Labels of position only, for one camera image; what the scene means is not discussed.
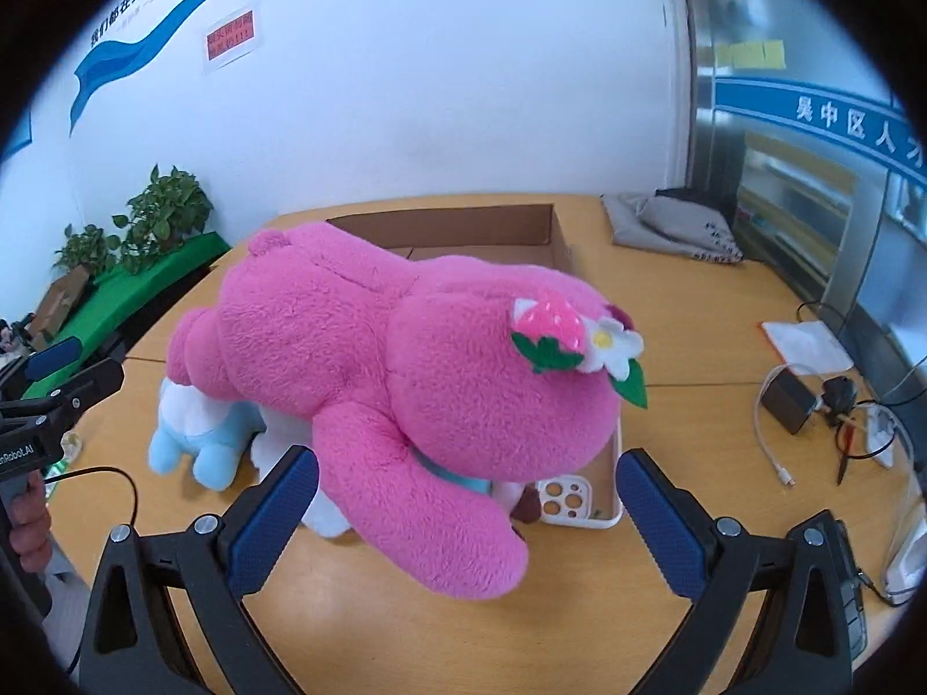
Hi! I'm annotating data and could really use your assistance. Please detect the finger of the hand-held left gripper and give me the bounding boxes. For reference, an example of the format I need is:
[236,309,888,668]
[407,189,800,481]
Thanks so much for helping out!
[26,336,82,382]
[39,358,126,425]

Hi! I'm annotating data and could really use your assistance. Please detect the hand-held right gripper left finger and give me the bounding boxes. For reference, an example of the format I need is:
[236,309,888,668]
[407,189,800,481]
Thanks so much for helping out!
[76,444,323,695]

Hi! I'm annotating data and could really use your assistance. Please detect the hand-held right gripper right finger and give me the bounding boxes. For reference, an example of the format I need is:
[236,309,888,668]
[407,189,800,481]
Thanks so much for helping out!
[614,449,845,695]

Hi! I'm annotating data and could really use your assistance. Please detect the blue plush toy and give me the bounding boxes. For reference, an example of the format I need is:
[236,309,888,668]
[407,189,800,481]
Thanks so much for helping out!
[148,376,265,491]

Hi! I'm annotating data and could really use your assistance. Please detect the white clear phone case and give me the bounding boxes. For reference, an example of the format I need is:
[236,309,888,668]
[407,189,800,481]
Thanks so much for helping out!
[536,427,627,531]

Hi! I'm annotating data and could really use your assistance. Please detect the pink plush bear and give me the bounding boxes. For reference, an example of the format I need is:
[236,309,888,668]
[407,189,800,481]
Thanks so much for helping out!
[165,223,649,601]

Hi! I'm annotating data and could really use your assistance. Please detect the clear plastic container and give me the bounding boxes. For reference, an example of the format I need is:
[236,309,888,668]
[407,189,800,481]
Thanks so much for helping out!
[879,449,927,605]

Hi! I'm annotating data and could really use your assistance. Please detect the person's left hand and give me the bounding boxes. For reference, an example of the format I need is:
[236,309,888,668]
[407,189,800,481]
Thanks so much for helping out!
[9,485,50,576]

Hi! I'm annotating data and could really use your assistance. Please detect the small brown cardboard box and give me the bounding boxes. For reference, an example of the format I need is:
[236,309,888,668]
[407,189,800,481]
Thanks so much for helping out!
[32,264,92,349]

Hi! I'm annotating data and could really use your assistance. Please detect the small potted green plant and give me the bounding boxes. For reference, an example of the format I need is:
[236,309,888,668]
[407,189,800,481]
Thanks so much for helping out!
[54,224,117,280]

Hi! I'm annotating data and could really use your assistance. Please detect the green cloth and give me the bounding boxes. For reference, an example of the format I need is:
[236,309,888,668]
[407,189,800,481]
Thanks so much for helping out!
[21,232,231,399]

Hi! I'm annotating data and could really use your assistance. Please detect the black power bank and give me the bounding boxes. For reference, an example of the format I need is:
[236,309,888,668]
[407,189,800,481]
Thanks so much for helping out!
[760,371,819,436]

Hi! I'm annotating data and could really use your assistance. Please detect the large potted green plant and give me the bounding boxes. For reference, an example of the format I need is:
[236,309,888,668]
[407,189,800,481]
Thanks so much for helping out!
[112,165,214,272]

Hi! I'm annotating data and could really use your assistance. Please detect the black device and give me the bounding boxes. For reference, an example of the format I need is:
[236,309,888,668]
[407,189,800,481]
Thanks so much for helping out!
[833,517,870,660]

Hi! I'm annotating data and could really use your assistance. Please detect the black plug adapter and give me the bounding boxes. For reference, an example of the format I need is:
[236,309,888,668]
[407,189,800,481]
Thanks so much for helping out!
[822,376,859,414]

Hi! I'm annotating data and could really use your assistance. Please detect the white paper sheet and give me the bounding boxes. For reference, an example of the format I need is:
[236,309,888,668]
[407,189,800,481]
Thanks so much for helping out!
[760,319,856,378]

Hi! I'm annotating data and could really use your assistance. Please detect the grey cloth bag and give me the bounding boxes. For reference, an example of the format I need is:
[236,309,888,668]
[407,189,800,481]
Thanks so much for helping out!
[601,188,746,263]

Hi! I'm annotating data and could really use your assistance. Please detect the metal framed glass partition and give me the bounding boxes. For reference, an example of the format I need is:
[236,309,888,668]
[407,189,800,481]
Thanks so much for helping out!
[677,0,927,378]

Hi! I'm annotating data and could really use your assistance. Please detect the blue glass banner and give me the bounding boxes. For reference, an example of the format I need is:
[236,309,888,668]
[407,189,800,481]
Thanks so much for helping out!
[713,76,927,185]

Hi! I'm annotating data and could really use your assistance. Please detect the row of yellow sticky notes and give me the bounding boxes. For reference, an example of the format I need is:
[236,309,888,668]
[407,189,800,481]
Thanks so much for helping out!
[716,39,787,72]

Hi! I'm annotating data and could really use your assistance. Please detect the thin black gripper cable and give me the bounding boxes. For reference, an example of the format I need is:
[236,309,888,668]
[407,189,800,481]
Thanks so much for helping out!
[43,467,140,533]

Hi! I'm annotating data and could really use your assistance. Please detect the white charging cable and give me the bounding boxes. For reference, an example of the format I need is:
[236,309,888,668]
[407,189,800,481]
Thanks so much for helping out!
[753,364,798,488]

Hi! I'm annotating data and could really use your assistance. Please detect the red handled small tool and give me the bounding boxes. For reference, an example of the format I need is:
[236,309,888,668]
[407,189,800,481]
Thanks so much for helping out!
[836,412,870,486]

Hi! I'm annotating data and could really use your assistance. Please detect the blue wall decal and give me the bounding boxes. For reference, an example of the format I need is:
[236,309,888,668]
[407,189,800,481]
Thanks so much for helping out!
[68,0,436,137]

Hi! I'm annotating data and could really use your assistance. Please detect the red white wall sign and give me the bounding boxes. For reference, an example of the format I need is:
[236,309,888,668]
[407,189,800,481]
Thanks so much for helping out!
[201,0,262,75]

